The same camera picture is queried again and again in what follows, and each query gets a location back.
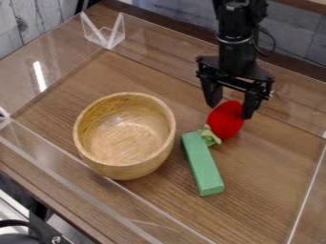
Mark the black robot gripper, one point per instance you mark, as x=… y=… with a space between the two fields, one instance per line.
x=215 y=79

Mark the black metal table bracket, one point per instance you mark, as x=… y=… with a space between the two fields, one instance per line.
x=50 y=235

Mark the clear acrylic tray enclosure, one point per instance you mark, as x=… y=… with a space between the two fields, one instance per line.
x=273 y=164

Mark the red plush fruit green leaf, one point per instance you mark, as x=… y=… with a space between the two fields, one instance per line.
x=223 y=123

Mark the green rectangular block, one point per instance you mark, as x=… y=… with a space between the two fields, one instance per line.
x=203 y=167

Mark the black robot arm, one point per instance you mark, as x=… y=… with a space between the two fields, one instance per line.
x=234 y=67

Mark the light wooden bowl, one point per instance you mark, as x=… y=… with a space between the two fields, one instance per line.
x=124 y=134

